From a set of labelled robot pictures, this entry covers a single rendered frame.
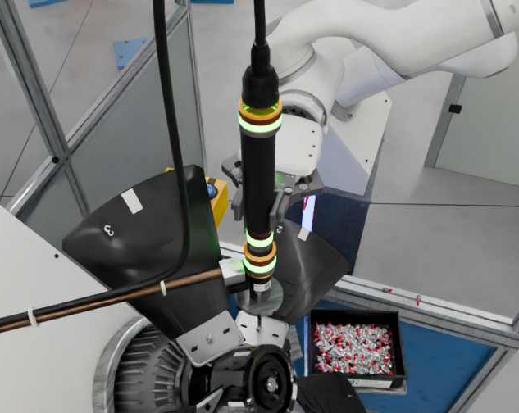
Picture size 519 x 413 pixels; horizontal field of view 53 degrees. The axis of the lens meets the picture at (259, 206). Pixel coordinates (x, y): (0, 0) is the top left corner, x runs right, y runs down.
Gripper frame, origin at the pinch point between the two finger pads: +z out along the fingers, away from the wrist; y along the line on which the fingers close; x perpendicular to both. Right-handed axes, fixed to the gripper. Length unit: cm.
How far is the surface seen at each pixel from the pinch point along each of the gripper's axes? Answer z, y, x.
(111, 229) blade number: 2.8, 20.8, -9.0
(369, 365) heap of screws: -17, -21, -66
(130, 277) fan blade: 5.9, 17.5, -15.2
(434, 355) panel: -36, -39, -88
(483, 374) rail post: -34, -52, -88
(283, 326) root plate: -2.1, -3.6, -32.1
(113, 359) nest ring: 11.4, 21.7, -33.9
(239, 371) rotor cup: 10.7, -0.4, -24.6
